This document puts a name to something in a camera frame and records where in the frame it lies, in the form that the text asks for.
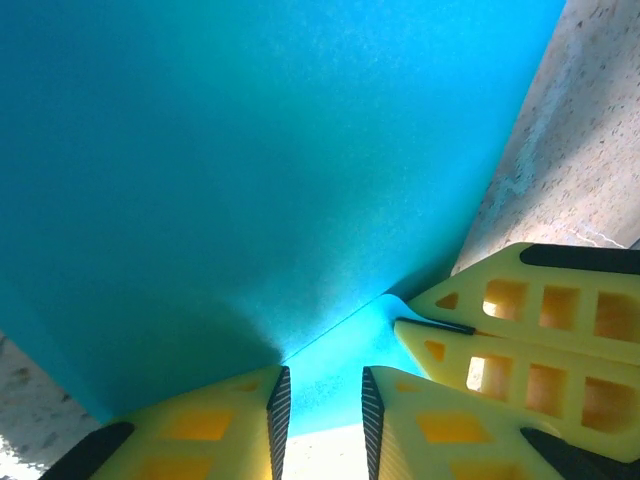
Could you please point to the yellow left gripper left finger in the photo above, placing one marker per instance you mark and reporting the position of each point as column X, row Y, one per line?
column 200, row 435

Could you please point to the blue paper sheet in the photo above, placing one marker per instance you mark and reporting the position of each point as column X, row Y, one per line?
column 250, row 150

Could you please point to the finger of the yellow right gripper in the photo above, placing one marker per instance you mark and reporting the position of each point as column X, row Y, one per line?
column 535, row 300
column 525, row 375

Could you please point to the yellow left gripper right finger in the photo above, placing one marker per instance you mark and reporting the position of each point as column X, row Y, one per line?
column 440, row 440

